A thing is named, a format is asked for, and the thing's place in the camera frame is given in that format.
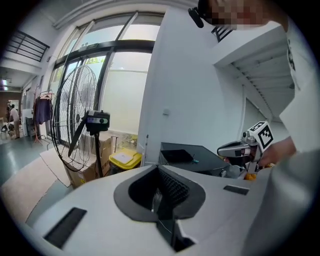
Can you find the black chair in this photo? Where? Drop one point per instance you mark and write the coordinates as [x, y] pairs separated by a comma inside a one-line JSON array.
[[4, 131]]

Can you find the small teal object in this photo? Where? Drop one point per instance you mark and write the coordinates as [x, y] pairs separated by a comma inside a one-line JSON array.
[[196, 161]]

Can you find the black head-worn camera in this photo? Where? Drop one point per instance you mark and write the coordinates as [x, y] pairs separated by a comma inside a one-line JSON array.
[[196, 16]]

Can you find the large black floor fan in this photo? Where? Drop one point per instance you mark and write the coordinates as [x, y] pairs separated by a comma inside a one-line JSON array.
[[72, 112]]

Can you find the green exit sign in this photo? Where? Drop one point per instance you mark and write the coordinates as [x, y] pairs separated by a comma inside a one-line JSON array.
[[88, 47]]

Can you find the person's white printed shirt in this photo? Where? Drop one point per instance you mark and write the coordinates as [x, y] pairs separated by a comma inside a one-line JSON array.
[[303, 100]]

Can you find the flat cardboard sheet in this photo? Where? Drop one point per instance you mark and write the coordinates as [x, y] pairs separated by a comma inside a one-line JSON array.
[[27, 185]]

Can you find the brown cardboard box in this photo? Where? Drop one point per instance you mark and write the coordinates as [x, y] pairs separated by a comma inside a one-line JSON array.
[[86, 172]]

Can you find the white wall switch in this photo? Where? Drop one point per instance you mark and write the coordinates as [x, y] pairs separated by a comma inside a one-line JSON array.
[[166, 111]]

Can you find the black balcony railing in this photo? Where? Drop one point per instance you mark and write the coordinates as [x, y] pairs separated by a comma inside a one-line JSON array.
[[26, 46]]

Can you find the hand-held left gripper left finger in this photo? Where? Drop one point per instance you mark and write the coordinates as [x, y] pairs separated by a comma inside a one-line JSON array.
[[141, 192]]

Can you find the black cabinet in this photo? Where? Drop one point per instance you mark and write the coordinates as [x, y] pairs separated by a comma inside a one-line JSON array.
[[205, 160]]

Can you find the white thin pole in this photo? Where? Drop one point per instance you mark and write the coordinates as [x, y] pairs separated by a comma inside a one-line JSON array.
[[146, 148]]

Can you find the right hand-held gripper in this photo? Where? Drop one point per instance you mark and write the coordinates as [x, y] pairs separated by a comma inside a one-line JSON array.
[[261, 136]]

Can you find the person's right hand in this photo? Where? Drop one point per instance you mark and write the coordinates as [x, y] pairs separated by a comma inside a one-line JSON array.
[[280, 151]]

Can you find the black-framed glass door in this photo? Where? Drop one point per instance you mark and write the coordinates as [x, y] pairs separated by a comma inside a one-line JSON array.
[[112, 75]]

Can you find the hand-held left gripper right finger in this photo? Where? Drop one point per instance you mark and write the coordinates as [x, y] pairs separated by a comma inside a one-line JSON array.
[[175, 188]]

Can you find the orange plastic object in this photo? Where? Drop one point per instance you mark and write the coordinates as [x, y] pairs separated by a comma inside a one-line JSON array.
[[250, 176]]

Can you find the black camera on tripod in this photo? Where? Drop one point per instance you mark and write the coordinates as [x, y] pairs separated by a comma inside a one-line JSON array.
[[98, 120]]

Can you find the clothes rack with purple garments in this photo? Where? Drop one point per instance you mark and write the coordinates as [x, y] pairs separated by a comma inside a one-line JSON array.
[[42, 110]]

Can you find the yellow lidded bin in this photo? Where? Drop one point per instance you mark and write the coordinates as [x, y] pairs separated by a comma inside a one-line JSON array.
[[125, 160]]

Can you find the person's grey trousers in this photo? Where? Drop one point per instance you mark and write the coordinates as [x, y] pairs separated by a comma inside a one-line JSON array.
[[290, 205]]

